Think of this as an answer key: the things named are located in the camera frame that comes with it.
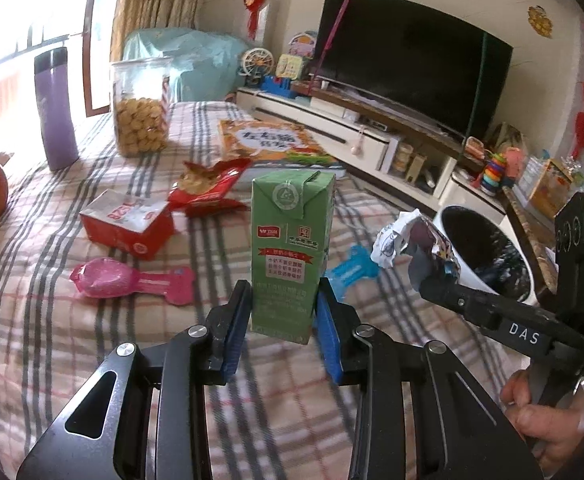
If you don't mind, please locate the stacking ring toy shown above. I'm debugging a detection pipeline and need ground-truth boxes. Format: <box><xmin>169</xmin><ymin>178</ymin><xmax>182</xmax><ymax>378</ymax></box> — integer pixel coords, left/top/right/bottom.
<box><xmin>479</xmin><ymin>152</ymin><xmax>507</xmax><ymax>196</ymax></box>

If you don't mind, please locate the clear cookie jar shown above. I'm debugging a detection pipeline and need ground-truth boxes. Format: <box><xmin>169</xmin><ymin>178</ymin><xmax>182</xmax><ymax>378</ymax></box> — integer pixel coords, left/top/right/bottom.
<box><xmin>110</xmin><ymin>57</ymin><xmax>173</xmax><ymax>157</ymax></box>

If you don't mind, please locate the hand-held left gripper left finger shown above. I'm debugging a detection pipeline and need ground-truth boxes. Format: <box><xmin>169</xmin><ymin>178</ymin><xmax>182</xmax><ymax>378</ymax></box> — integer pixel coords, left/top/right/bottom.
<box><xmin>16</xmin><ymin>280</ymin><xmax>253</xmax><ymax>480</ymax></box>

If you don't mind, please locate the plaid blanket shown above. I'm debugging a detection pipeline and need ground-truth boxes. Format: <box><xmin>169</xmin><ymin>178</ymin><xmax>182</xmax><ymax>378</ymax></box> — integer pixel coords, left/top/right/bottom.
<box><xmin>0</xmin><ymin>100</ymin><xmax>522</xmax><ymax>480</ymax></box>

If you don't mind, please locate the red snack bag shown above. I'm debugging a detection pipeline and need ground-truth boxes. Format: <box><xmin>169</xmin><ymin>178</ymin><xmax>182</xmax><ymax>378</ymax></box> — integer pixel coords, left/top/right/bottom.
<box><xmin>167</xmin><ymin>157</ymin><xmax>253</xmax><ymax>217</ymax></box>

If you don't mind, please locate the blue white snack bag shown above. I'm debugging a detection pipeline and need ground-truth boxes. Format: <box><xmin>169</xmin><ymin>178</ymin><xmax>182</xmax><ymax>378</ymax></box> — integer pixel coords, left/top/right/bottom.
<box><xmin>372</xmin><ymin>209</ymin><xmax>462</xmax><ymax>293</ymax></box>

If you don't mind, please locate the beige striped curtain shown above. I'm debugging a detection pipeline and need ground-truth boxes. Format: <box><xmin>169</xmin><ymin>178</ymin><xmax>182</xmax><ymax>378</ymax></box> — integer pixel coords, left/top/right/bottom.
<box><xmin>109</xmin><ymin>0</ymin><xmax>213</xmax><ymax>61</ymax></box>

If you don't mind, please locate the white tv cabinet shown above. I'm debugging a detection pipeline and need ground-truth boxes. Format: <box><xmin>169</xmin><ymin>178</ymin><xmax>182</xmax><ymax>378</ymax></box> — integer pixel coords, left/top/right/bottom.
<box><xmin>235</xmin><ymin>85</ymin><xmax>510</xmax><ymax>216</ymax></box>

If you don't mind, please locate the pink spoon toy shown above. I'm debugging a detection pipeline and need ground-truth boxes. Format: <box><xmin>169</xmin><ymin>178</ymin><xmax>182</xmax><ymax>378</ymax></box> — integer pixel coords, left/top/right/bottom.
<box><xmin>69</xmin><ymin>256</ymin><xmax>195</xmax><ymax>306</ymax></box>

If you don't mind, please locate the yellow wall sticker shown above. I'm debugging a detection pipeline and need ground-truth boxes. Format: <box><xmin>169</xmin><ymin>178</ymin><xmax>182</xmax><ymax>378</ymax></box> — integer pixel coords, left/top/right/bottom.
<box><xmin>528</xmin><ymin>5</ymin><xmax>553</xmax><ymax>38</ymax></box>

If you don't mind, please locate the ferris wheel toy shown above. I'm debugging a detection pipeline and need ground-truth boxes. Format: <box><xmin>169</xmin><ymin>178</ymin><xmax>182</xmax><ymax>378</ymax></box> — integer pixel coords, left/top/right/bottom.
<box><xmin>239</xmin><ymin>47</ymin><xmax>276</xmax><ymax>88</ymax></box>

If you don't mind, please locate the children's picture book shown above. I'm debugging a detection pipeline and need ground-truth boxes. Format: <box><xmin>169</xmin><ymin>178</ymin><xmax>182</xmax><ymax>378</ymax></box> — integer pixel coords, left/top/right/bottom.
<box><xmin>217</xmin><ymin>119</ymin><xmax>347</xmax><ymax>181</ymax></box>

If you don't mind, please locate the marble counter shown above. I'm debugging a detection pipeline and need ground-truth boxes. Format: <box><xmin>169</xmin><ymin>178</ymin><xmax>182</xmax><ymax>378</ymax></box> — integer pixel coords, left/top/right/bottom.
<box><xmin>502</xmin><ymin>185</ymin><xmax>562</xmax><ymax>281</ymax></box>

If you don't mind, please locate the colourful toy board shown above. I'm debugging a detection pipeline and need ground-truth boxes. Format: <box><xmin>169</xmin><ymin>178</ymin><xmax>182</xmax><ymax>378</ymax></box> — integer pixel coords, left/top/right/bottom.
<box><xmin>288</xmin><ymin>31</ymin><xmax>319</xmax><ymax>58</ymax></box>

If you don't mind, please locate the black television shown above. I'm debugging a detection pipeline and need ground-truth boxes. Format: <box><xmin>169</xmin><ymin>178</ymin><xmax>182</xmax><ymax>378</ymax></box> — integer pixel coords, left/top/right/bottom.
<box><xmin>312</xmin><ymin>0</ymin><xmax>514</xmax><ymax>143</ymax></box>

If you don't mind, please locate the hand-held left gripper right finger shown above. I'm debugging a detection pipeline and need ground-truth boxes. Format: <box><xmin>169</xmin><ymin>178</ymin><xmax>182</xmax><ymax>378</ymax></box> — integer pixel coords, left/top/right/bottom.
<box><xmin>314</xmin><ymin>277</ymin><xmax>545</xmax><ymax>480</ymax></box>

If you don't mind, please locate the sliding glass door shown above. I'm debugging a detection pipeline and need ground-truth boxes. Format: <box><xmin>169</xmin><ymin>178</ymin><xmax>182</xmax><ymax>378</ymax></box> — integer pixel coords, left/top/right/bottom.
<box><xmin>0</xmin><ymin>0</ymin><xmax>123</xmax><ymax>136</ymax></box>

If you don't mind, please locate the person's right hand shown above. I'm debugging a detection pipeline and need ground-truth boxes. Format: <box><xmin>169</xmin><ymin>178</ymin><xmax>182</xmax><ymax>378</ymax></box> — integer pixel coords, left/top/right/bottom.
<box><xmin>500</xmin><ymin>370</ymin><xmax>584</xmax><ymax>476</ymax></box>

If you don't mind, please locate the yellow printed box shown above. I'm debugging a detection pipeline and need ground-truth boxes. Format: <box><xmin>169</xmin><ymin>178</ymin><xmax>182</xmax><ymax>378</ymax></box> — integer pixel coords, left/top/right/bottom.
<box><xmin>526</xmin><ymin>157</ymin><xmax>580</xmax><ymax>218</ymax></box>

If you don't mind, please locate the yellow toy phone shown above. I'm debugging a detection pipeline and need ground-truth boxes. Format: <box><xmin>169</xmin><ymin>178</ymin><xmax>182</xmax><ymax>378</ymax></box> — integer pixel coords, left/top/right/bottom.
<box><xmin>276</xmin><ymin>53</ymin><xmax>309</xmax><ymax>81</ymax></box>

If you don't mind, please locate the red cardboard box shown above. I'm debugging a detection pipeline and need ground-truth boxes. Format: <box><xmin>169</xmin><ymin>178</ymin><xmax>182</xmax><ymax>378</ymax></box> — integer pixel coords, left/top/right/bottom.
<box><xmin>79</xmin><ymin>189</ymin><xmax>176</xmax><ymax>261</ymax></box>

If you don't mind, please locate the white round bin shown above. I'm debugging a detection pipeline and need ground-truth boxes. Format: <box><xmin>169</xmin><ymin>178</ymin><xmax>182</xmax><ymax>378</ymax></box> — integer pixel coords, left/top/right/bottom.
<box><xmin>432</xmin><ymin>205</ymin><xmax>540</xmax><ymax>306</ymax></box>

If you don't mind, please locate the teal covered sofa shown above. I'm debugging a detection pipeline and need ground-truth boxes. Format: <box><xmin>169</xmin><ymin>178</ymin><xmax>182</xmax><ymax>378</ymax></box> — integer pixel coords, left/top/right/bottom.
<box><xmin>122</xmin><ymin>28</ymin><xmax>257</xmax><ymax>103</ymax></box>

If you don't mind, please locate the purple thermos bottle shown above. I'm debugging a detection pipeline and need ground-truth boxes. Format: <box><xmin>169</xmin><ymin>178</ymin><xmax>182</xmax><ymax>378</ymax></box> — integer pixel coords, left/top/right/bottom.
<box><xmin>34</xmin><ymin>47</ymin><xmax>80</xmax><ymax>171</ymax></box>

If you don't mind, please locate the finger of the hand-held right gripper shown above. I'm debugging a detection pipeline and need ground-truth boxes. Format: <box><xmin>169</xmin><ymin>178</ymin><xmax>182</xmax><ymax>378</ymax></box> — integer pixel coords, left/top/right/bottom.
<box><xmin>418</xmin><ymin>272</ymin><xmax>505</xmax><ymax>333</ymax></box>

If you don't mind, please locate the green drink carton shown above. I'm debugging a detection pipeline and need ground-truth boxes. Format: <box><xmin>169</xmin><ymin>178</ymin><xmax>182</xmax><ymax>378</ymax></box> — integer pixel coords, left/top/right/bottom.
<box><xmin>249</xmin><ymin>169</ymin><xmax>337</xmax><ymax>346</ymax></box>

